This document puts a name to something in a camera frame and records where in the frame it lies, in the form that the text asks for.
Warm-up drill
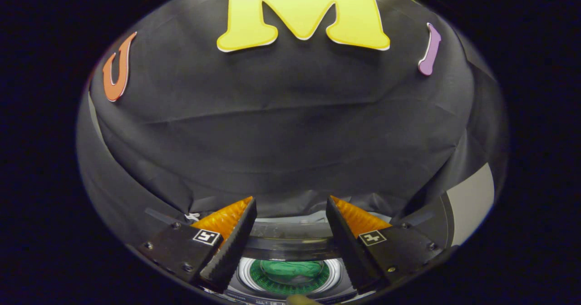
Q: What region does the grey washing machine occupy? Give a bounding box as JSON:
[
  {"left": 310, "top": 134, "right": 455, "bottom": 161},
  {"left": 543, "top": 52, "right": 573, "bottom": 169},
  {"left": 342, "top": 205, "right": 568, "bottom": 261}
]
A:
[{"left": 218, "top": 214, "right": 364, "bottom": 305}]

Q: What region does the black backdrop cloth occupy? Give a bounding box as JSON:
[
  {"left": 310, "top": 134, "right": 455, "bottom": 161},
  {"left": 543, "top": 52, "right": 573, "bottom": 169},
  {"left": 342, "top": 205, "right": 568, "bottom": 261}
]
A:
[{"left": 76, "top": 0, "right": 509, "bottom": 251}]

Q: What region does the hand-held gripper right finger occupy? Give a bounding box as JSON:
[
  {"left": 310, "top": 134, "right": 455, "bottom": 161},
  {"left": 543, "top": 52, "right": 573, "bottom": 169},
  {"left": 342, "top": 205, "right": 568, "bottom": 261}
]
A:
[{"left": 325, "top": 195, "right": 444, "bottom": 295}]

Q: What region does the green shirt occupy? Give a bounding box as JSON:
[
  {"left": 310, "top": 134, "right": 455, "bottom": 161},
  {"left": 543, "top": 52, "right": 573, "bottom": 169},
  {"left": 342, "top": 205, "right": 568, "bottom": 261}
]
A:
[{"left": 261, "top": 260, "right": 325, "bottom": 285}]

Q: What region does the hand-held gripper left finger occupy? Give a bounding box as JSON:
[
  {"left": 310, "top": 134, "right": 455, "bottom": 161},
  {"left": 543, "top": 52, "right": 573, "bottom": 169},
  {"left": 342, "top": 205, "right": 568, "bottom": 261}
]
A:
[{"left": 135, "top": 196, "right": 258, "bottom": 294}]

